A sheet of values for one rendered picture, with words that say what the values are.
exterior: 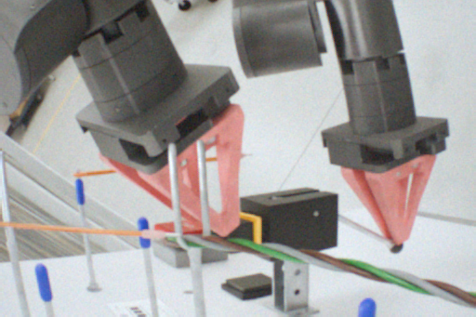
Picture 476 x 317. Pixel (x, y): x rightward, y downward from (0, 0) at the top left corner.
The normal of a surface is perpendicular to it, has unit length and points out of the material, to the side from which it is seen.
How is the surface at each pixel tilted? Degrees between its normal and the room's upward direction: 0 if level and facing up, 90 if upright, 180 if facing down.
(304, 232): 88
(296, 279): 88
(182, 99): 25
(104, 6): 91
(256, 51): 74
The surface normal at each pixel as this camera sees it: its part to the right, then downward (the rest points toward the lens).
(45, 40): 0.88, 0.01
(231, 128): 0.70, 0.41
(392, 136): -0.21, -0.96
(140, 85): 0.28, 0.34
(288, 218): 0.45, 0.07
